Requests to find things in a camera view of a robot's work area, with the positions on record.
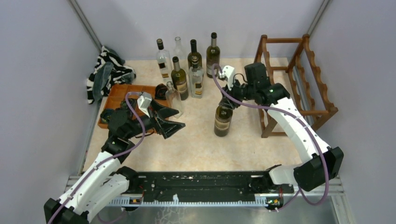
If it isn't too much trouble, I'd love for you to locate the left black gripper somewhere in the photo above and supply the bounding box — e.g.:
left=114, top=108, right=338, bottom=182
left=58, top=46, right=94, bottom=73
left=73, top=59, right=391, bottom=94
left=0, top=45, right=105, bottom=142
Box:
left=125, top=98, right=185, bottom=139

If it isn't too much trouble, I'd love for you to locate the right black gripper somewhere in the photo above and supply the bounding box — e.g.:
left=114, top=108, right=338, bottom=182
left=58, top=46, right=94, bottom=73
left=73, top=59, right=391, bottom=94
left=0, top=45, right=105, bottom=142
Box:
left=219, top=77, right=256, bottom=109

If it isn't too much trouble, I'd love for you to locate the olive wine bottle grey cap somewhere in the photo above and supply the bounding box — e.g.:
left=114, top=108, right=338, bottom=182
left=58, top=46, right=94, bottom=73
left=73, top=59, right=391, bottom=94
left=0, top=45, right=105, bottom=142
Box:
left=214, top=105, right=233, bottom=137

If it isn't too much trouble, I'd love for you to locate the slim clear glass bottle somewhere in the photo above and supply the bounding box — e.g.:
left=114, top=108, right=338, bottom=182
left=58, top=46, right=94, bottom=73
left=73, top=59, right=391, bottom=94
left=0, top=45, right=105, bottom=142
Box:
left=165, top=81, right=184, bottom=119

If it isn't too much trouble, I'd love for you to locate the green wine bottle silver neck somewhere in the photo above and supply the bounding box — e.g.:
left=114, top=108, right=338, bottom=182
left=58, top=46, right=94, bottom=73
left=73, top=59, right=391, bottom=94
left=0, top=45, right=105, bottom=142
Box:
left=171, top=56, right=189, bottom=101

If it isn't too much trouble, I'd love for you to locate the brown wooden wine rack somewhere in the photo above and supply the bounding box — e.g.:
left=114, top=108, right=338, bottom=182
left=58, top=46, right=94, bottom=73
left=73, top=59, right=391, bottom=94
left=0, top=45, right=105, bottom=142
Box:
left=254, top=34, right=339, bottom=131

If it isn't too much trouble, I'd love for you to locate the dark green wine bottle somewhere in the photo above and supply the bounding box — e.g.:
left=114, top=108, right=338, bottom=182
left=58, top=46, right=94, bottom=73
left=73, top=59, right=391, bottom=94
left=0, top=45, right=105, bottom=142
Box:
left=206, top=32, right=220, bottom=78

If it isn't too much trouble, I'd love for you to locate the dark wine bottle black cap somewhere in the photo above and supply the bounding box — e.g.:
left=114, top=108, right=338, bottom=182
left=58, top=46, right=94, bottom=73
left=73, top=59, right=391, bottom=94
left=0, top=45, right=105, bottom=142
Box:
left=187, top=39, right=202, bottom=70

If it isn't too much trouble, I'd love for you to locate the clear square spirit bottle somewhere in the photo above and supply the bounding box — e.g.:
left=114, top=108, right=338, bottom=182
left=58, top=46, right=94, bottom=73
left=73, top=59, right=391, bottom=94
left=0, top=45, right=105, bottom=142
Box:
left=156, top=38, right=172, bottom=84

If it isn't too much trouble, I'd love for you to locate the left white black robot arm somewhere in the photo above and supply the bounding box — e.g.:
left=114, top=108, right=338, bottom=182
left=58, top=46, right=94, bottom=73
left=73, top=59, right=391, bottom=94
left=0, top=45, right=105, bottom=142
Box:
left=44, top=100, right=185, bottom=224

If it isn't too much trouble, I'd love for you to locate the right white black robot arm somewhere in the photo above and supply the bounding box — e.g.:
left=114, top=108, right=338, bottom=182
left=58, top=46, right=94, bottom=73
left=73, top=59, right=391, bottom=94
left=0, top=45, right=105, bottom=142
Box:
left=213, top=63, right=344, bottom=192

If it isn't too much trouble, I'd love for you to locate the black rolled sock top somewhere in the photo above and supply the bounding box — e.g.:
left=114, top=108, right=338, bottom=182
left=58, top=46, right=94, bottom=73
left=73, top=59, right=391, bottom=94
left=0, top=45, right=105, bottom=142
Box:
left=155, top=84, right=168, bottom=100

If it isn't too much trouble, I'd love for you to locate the dark rolled sock middle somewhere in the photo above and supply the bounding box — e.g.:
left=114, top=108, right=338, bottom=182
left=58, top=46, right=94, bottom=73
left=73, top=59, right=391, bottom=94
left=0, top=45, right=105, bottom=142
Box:
left=120, top=98, right=137, bottom=110

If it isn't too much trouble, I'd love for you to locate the teal rolled sock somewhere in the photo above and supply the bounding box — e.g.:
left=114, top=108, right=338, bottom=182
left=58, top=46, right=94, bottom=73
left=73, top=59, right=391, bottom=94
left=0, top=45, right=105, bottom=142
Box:
left=99, top=108, right=115, bottom=124

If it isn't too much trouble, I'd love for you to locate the orange wooden compartment tray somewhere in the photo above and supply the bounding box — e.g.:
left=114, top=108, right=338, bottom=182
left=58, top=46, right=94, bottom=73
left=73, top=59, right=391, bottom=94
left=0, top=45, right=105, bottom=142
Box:
left=98, top=84, right=168, bottom=129

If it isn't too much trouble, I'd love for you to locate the zebra striped cloth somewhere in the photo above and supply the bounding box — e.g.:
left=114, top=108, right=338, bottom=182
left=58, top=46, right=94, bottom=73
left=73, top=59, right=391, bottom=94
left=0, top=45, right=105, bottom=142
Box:
left=86, top=46, right=136, bottom=105

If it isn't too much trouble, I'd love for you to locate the grey blue cloth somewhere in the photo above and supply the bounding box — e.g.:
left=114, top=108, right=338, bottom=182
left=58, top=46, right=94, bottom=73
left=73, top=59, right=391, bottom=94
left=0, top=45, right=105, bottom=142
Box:
left=92, top=62, right=113, bottom=101

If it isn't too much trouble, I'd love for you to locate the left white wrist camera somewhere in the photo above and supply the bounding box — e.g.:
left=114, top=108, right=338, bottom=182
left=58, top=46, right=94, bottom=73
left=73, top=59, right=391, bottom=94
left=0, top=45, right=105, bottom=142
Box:
left=137, top=92, right=152, bottom=117

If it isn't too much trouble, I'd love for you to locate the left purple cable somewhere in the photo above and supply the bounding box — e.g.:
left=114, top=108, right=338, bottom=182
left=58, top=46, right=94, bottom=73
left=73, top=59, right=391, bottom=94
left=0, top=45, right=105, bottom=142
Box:
left=46, top=91, right=146, bottom=224

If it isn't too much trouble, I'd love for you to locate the purple cable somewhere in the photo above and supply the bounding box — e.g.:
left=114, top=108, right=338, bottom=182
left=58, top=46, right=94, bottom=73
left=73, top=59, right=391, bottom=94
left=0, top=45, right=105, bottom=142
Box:
left=46, top=91, right=146, bottom=224
left=211, top=63, right=330, bottom=212

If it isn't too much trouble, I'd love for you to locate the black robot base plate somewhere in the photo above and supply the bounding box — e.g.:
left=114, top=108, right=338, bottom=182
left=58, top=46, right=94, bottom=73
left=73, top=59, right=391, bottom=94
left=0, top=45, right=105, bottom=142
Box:
left=126, top=171, right=294, bottom=203

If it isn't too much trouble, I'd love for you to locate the grey cable comb strip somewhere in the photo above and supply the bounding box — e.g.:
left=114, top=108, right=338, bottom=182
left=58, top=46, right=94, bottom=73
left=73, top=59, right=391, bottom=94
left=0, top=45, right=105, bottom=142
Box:
left=107, top=195, right=269, bottom=207

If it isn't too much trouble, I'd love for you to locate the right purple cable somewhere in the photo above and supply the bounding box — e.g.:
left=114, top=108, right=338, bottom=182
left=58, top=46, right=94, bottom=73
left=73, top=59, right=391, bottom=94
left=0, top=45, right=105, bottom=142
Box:
left=211, top=63, right=330, bottom=212

